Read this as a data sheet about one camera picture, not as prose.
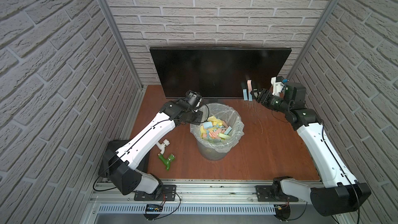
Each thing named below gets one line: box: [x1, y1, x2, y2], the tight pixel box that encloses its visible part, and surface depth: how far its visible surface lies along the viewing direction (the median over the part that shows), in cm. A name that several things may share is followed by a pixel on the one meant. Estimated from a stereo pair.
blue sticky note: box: [242, 88, 249, 101], surface depth 85 cm
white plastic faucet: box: [155, 138, 170, 155], surface depth 89 cm
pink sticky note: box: [247, 79, 253, 102], surface depth 80 cm
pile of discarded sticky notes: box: [200, 116, 233, 140], surface depth 82 cm
